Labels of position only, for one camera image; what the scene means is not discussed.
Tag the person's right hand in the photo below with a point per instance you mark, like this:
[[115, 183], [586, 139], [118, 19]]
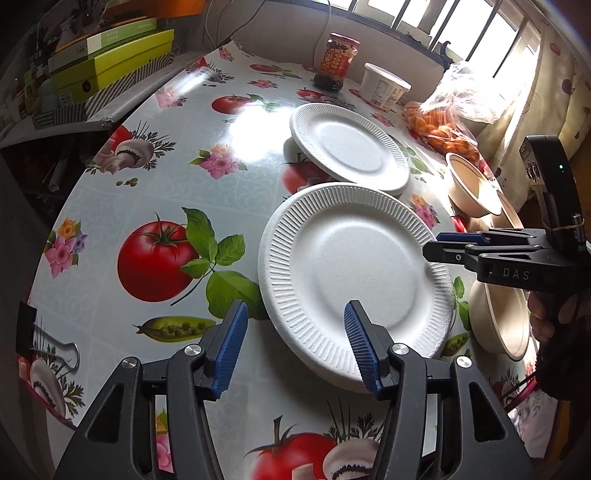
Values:
[[540, 318]]

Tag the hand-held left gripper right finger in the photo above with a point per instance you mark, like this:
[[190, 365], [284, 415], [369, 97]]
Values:
[[362, 346]]

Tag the striped box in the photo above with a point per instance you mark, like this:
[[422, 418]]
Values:
[[99, 101]]

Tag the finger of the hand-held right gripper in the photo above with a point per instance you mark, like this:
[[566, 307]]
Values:
[[445, 254], [461, 237]]

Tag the beige paper bowl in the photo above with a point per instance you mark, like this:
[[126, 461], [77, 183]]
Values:
[[501, 318], [510, 214], [471, 184]]

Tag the barred window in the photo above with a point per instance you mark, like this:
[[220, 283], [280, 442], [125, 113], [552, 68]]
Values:
[[438, 27]]

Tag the printed vegetable tablecloth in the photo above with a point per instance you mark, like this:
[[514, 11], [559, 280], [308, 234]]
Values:
[[184, 194]]

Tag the white paper plate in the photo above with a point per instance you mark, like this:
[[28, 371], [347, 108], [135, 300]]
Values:
[[348, 145], [351, 272]]

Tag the white and green box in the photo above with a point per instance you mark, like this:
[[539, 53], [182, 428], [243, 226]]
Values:
[[99, 39]]

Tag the printed curtain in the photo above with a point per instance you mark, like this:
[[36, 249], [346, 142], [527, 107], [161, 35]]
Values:
[[554, 83]]

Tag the lime green box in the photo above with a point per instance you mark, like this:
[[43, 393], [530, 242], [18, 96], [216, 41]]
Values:
[[115, 62]]

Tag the orange box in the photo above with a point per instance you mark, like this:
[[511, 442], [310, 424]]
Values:
[[147, 9]]

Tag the red sauce jar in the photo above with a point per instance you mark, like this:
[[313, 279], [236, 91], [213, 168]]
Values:
[[336, 62]]

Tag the white plastic tub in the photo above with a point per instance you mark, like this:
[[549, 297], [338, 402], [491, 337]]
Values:
[[382, 85]]

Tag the person's right forearm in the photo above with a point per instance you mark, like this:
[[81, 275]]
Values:
[[565, 364]]

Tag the black binder clip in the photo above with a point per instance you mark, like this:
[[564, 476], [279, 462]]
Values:
[[27, 327]]

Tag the plastic bag of oranges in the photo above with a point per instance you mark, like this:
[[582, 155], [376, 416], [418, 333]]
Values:
[[455, 106]]

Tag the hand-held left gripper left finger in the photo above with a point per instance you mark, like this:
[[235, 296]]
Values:
[[230, 350]]

